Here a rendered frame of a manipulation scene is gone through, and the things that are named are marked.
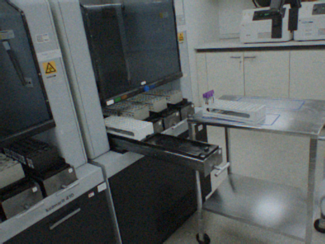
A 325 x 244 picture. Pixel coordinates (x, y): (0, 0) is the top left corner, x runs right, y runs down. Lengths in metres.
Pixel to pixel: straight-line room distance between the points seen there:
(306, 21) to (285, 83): 0.65
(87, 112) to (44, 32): 0.38
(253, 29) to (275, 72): 0.52
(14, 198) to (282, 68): 2.88
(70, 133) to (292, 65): 2.57
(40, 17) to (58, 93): 0.29
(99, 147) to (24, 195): 0.42
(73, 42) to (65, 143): 0.42
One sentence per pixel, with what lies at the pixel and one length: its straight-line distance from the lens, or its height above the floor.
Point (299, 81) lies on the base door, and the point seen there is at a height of 0.50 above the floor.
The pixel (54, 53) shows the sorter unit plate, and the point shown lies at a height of 1.24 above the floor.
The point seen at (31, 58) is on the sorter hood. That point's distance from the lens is 1.21.
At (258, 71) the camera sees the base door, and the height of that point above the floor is 0.60.
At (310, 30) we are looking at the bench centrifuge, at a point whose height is 1.00.
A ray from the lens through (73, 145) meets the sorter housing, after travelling 1.34.
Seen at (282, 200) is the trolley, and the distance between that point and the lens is 1.82.
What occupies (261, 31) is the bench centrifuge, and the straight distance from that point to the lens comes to 3.44.
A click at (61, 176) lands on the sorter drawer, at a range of 1.24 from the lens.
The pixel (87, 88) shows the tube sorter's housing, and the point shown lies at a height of 1.07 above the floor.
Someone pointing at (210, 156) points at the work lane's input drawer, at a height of 0.80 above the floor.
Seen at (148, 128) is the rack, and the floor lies 0.85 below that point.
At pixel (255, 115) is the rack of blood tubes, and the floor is 0.86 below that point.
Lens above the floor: 1.33
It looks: 20 degrees down
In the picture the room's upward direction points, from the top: 8 degrees counter-clockwise
